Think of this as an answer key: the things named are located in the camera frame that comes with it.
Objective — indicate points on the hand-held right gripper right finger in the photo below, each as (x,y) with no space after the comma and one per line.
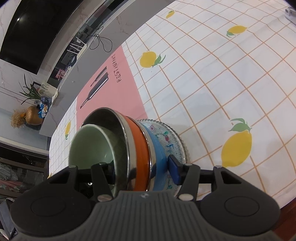
(174,169)

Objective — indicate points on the blue steel bowl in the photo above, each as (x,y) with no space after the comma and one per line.
(157,153)

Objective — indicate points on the orange steel bowl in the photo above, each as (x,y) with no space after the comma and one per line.
(138,150)

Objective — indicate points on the green plant in blue vase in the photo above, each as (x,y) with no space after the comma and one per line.
(45,100)

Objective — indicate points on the white printed holder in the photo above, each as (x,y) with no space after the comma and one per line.
(47,89)

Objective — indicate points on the pink bottle-print table mat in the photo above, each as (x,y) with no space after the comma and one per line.
(115,97)

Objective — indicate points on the black television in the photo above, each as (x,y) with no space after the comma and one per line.
(34,34)

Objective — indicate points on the black set-top box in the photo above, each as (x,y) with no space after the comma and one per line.
(72,59)

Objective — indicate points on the green ceramic bowl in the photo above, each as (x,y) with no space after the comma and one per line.
(92,148)

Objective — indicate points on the white router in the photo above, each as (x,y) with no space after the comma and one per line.
(78,51)

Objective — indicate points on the blue snack packets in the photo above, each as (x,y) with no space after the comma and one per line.
(44,110)

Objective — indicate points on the pink photo card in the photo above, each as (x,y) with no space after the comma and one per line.
(61,74)

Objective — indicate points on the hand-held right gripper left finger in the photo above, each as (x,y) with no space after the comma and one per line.
(101,176)

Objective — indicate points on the dark glass sliding door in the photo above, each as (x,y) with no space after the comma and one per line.
(20,166)

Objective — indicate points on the grey marble television bench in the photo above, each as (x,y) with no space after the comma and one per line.
(115,30)

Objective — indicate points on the gold vase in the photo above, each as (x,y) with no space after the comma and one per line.
(34,115)

